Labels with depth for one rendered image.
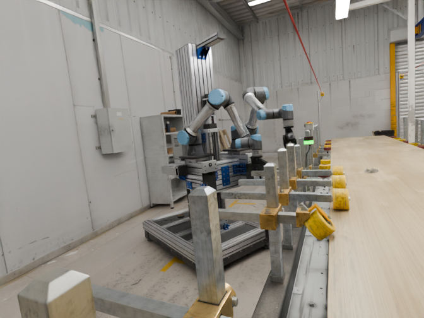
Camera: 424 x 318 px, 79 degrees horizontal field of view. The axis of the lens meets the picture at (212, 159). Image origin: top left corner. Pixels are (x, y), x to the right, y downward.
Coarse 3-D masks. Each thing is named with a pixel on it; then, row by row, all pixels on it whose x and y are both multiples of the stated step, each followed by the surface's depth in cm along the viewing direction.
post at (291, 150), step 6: (288, 144) 131; (294, 144) 132; (288, 150) 131; (294, 150) 130; (288, 156) 132; (294, 156) 130; (288, 162) 132; (294, 162) 131; (288, 168) 132; (294, 168) 131; (294, 174) 132; (294, 204) 134; (294, 210) 134
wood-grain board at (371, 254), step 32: (352, 160) 203; (384, 160) 190; (416, 160) 179; (352, 192) 119; (384, 192) 114; (416, 192) 110; (352, 224) 84; (384, 224) 82; (416, 224) 80; (352, 256) 65; (384, 256) 64; (416, 256) 63; (352, 288) 53; (384, 288) 52; (416, 288) 51
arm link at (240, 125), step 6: (228, 102) 199; (234, 102) 202; (228, 108) 201; (234, 108) 201; (228, 114) 203; (234, 114) 200; (234, 120) 200; (240, 120) 200; (240, 126) 199; (240, 132) 200; (246, 132) 199
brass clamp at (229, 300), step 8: (232, 288) 47; (224, 296) 44; (232, 296) 46; (192, 304) 43; (200, 304) 42; (208, 304) 42; (224, 304) 42; (232, 304) 45; (192, 312) 41; (200, 312) 40; (208, 312) 40; (216, 312) 40; (224, 312) 42; (232, 312) 45
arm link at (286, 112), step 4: (288, 104) 179; (284, 108) 180; (288, 108) 179; (292, 108) 180; (280, 112) 185; (284, 112) 181; (288, 112) 179; (292, 112) 180; (284, 116) 181; (288, 116) 179; (292, 116) 180; (284, 120) 182
